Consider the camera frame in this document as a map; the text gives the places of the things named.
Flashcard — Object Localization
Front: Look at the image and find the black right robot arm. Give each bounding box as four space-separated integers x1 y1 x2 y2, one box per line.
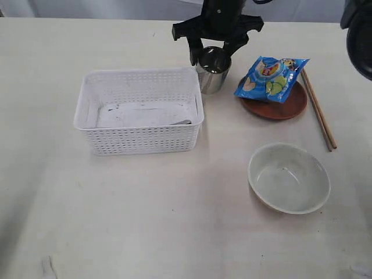
171 0 371 80

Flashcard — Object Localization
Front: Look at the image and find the brown wooden plate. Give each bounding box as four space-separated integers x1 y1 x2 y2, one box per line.
237 81 307 121

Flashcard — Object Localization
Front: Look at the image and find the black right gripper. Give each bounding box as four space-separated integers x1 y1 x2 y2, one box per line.
172 0 264 66

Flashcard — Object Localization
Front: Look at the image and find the brown wooden chopstick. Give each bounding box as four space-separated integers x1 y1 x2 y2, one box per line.
303 69 338 150
301 70 334 152

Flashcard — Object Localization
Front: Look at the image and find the grey speckled ceramic bowl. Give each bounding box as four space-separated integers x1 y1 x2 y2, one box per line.
247 142 331 215

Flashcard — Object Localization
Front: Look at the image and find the silver metal fork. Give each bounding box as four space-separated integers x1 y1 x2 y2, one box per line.
172 120 192 126

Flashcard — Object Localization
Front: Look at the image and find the grey metal cup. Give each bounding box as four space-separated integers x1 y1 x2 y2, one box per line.
196 46 231 95

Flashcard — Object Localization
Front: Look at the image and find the blue chips snack bag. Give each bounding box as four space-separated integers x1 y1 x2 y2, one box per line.
234 56 309 103

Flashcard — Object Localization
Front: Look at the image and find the white perforated plastic basket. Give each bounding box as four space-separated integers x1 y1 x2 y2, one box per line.
73 67 204 156

